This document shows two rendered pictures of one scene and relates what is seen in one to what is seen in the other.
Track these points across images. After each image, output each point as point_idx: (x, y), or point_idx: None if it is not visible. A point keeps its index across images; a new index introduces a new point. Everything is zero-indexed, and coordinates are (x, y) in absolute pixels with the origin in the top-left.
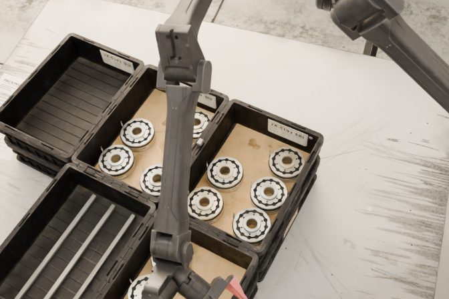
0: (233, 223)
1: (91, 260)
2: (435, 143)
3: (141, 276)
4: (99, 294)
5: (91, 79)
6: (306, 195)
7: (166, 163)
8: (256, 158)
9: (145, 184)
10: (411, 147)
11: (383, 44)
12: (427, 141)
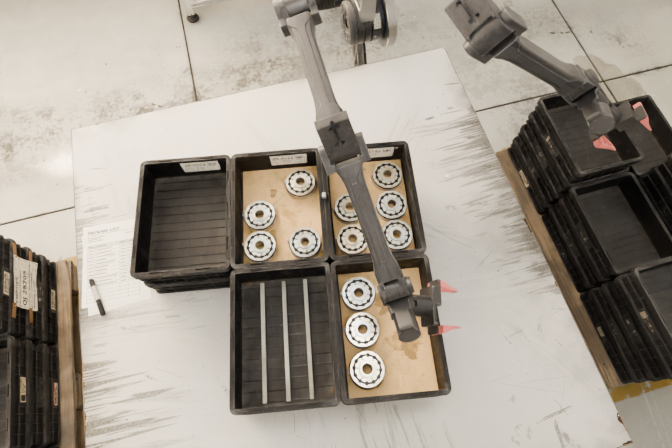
0: None
1: (298, 333)
2: (457, 106)
3: (348, 320)
4: (338, 354)
5: (182, 192)
6: None
7: (367, 229)
8: None
9: (298, 251)
10: (444, 117)
11: (512, 57)
12: (451, 107)
